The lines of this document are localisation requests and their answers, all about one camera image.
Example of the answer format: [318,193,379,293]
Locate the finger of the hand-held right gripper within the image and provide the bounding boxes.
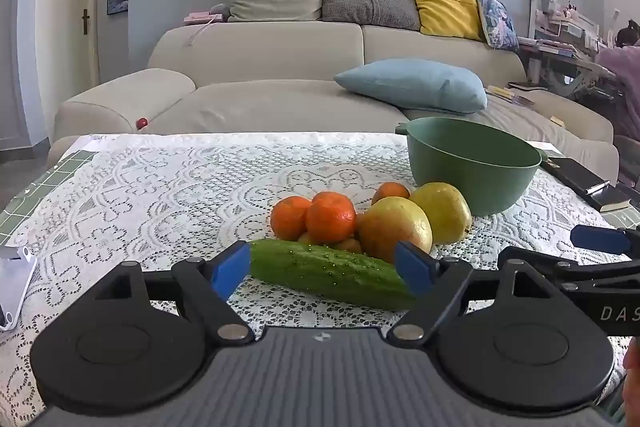
[497,246,640,294]
[570,224,640,258]

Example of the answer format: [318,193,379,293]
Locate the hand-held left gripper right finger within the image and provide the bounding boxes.
[387,241,551,347]

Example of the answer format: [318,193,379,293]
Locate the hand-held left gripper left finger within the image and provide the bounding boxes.
[95,241,255,347]

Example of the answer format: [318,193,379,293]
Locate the yellow red apple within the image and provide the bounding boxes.
[357,196,433,264]

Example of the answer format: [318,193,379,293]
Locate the yellow lemon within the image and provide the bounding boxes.
[410,182,473,245]

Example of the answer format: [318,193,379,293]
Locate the green cucumber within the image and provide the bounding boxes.
[248,239,416,310]

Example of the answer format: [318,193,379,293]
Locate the pile of mandarins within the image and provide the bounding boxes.
[271,182,411,254]

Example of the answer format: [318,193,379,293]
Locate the green bowl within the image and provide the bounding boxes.
[395,117,548,218]

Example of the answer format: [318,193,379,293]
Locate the black notebook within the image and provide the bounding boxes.
[540,157,633,212]

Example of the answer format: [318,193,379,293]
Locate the white lace tablecloth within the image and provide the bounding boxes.
[0,132,640,427]

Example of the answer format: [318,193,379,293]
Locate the books with yellow cover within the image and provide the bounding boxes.
[485,84,536,108]

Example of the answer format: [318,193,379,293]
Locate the grey desk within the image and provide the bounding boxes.
[517,39,626,98]

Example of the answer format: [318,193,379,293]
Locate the light blue pillow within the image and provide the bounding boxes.
[334,59,488,115]

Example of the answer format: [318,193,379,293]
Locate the beige sofa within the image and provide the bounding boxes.
[47,19,621,188]

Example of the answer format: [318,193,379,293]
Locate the blue patterned pillow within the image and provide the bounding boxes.
[475,0,521,52]

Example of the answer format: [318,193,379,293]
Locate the yellow pillow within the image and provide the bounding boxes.
[411,0,485,42]

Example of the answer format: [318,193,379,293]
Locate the cream door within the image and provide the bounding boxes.
[30,0,106,108]

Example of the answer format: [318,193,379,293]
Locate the white plastic bracket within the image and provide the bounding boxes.
[0,244,38,332]

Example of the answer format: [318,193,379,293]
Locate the white cable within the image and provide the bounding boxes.
[187,19,221,45]

